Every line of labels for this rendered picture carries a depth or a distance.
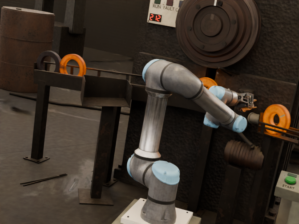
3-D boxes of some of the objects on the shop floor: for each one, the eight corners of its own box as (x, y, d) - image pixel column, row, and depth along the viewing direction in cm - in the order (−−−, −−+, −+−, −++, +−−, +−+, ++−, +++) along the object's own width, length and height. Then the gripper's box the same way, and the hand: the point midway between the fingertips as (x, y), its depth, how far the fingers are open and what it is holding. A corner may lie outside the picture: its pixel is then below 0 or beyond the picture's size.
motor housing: (213, 222, 263) (231, 136, 251) (250, 235, 256) (271, 146, 243) (207, 231, 252) (225, 141, 239) (245, 245, 244) (267, 152, 231)
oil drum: (18, 79, 559) (24, 6, 538) (58, 90, 538) (66, 14, 516) (-17, 84, 505) (-11, 3, 484) (26, 96, 484) (33, 12, 463)
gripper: (240, 106, 214) (264, 113, 229) (240, 88, 216) (264, 95, 231) (225, 108, 220) (249, 114, 235) (226, 90, 222) (249, 98, 237)
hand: (250, 105), depth 234 cm, fingers closed
